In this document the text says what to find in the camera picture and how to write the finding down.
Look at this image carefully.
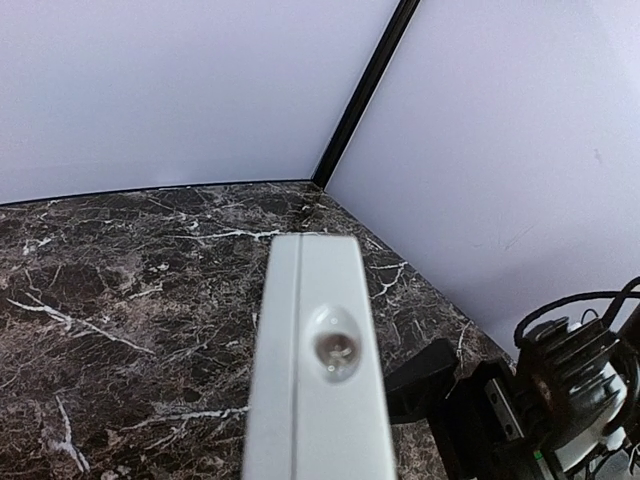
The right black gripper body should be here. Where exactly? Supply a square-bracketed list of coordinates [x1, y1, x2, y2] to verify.
[387, 338, 545, 479]

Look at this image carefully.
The white remote control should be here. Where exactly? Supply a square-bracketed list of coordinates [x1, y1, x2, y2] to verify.
[241, 234, 397, 479]

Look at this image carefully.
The right black frame post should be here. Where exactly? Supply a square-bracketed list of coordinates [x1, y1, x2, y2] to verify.
[311, 0, 421, 190]

